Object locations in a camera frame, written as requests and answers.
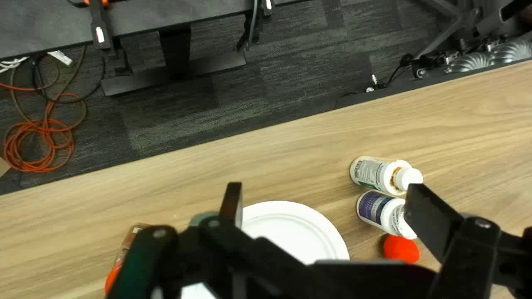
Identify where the black clamp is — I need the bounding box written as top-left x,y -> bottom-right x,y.
87,0 -> 124,57

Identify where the orange cable coil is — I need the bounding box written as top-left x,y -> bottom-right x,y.
0,46 -> 90,174

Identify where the black desk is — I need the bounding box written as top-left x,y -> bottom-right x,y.
0,0 -> 313,97

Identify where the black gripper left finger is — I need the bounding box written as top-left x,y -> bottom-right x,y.
105,180 -> 313,299

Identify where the white stained-lid pill bottle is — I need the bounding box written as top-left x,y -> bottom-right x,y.
348,154 -> 426,199

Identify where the red-orange ball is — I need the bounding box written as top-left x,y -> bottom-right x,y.
378,232 -> 423,265

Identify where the white purple-label pill bottle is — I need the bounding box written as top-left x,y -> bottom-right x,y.
355,189 -> 421,240

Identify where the black wheeled stand base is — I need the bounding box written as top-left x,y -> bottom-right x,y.
413,0 -> 532,79

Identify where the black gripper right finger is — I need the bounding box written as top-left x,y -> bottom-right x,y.
403,180 -> 532,299

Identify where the white paper plate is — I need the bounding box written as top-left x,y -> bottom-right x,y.
180,199 -> 353,299

